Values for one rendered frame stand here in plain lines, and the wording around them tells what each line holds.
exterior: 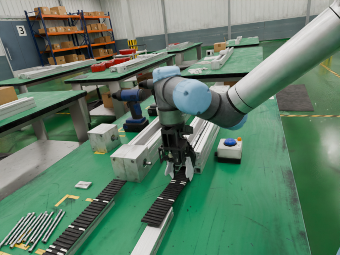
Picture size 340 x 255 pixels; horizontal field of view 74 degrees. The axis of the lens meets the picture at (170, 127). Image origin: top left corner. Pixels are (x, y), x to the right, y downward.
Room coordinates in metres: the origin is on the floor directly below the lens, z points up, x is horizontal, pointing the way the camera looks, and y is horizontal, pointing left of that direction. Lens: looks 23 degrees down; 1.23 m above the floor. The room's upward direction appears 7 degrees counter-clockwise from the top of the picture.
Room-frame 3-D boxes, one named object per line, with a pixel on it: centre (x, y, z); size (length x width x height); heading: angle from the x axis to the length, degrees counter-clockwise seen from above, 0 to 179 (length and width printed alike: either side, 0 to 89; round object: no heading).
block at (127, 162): (0.69, 0.14, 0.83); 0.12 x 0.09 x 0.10; 67
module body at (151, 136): (1.11, -0.03, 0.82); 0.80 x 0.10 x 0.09; 157
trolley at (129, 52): (6.08, 0.74, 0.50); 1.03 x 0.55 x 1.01; 162
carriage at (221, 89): (1.26, -0.30, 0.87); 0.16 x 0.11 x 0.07; 157
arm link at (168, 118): (0.61, -0.01, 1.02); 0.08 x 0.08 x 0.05
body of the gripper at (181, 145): (0.60, -0.01, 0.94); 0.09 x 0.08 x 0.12; 157
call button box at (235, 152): (0.72, -0.20, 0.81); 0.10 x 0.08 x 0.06; 67
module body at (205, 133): (1.03, -0.20, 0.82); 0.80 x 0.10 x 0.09; 157
